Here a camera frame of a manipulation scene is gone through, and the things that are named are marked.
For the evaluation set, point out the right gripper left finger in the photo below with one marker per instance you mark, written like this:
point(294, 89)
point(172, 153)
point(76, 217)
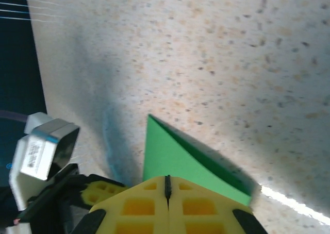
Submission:
point(139, 208)

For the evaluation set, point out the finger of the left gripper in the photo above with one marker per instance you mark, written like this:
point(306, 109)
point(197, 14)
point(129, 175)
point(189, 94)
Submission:
point(103, 190)

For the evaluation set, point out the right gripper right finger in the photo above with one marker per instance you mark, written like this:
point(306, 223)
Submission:
point(198, 208)

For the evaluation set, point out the green square paper sheet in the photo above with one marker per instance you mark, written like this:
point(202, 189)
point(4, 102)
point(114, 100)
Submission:
point(170, 154)

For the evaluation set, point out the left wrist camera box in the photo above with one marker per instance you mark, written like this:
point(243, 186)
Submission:
point(38, 151)

